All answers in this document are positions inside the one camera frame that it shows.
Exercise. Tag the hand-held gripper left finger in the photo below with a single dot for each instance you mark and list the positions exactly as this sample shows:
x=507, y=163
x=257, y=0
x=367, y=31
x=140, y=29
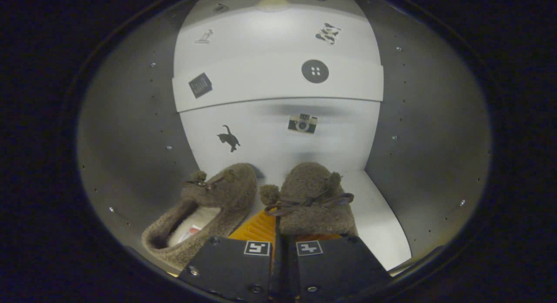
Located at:
x=230, y=268

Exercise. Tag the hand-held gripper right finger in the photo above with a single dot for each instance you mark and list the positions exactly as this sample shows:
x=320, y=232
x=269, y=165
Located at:
x=330, y=268

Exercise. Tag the brown fuzzy slipper shoe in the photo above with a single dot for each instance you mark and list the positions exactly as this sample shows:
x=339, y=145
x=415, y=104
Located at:
x=230, y=194
x=311, y=185

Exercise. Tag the grey shoe cabinet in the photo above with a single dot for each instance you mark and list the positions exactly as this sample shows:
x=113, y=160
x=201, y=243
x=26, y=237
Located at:
x=130, y=133

